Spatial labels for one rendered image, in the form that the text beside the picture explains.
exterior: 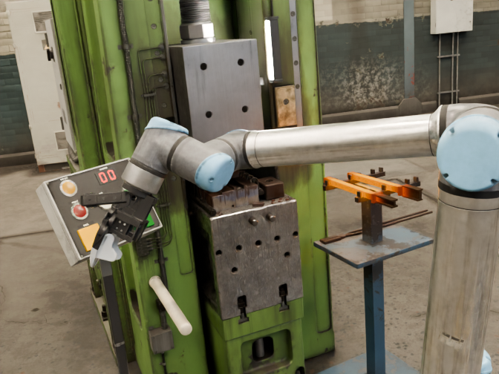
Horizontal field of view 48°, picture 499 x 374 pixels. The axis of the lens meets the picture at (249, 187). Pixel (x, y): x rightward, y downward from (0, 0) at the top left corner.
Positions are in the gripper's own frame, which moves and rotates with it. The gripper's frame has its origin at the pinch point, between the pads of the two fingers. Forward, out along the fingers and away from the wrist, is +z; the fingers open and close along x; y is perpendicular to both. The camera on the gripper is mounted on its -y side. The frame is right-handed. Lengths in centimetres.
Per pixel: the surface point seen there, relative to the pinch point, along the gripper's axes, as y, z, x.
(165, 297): 7, 24, 88
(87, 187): -29, -5, 56
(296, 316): 58, 13, 121
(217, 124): -5, -45, 87
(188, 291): 11, 24, 114
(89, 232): -19, 6, 50
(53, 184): -37, -2, 48
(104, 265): -15, 19, 69
